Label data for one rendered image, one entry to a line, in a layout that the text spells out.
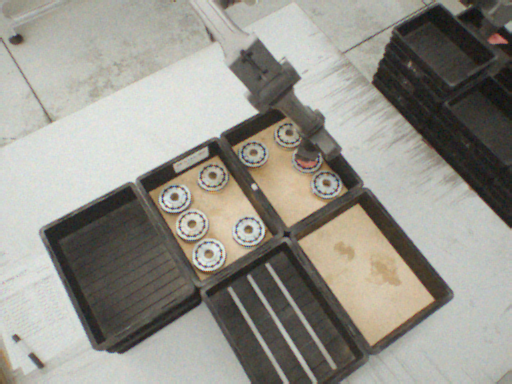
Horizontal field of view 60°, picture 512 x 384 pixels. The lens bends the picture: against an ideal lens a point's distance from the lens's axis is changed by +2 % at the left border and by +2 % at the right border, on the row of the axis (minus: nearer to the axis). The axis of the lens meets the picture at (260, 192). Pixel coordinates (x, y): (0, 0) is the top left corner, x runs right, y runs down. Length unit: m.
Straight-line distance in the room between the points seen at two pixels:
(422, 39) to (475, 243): 1.12
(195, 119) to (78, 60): 1.37
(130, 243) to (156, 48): 1.72
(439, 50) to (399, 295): 1.36
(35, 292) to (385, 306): 1.10
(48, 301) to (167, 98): 0.85
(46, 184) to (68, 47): 1.46
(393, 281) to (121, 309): 0.82
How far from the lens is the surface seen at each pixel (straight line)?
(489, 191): 2.33
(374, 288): 1.39
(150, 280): 1.38
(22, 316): 1.62
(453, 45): 2.43
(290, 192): 1.44
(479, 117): 2.38
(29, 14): 3.11
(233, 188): 1.44
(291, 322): 1.33
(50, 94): 2.88
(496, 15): 1.31
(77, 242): 1.47
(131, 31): 3.03
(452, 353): 1.58
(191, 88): 1.81
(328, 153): 1.24
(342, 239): 1.41
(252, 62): 0.83
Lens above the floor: 2.14
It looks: 67 degrees down
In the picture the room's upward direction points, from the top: 4 degrees clockwise
